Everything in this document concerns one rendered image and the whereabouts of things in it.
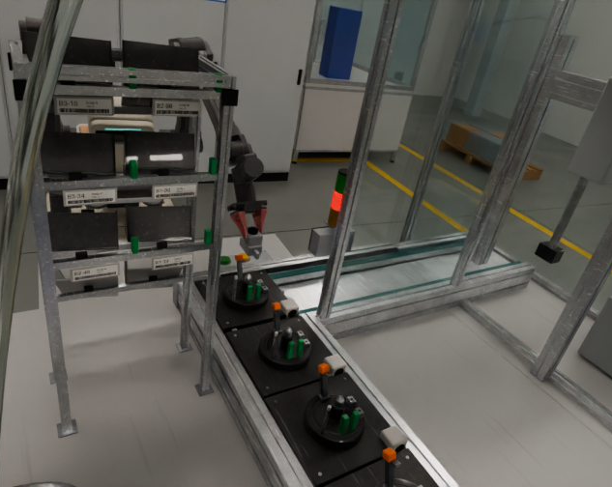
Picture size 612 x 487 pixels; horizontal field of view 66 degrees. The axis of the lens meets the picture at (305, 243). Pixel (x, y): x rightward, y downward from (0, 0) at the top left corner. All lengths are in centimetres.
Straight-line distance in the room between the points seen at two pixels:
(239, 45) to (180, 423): 353
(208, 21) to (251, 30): 37
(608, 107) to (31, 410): 177
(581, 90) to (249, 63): 309
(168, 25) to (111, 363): 317
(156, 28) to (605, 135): 330
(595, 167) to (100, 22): 341
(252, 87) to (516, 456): 370
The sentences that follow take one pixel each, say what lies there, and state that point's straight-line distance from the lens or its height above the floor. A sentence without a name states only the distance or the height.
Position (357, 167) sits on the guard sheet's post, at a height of 145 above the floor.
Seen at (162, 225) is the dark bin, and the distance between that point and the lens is 104.
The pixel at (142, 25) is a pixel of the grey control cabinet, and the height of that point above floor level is 133.
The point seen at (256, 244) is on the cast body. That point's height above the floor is 116.
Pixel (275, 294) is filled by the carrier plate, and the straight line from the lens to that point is 148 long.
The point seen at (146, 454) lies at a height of 86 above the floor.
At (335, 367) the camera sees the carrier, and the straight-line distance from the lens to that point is 125.
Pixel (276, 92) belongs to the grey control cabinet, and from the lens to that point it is 455.
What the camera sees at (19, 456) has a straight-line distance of 126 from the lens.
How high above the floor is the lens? 183
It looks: 29 degrees down
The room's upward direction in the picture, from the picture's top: 11 degrees clockwise
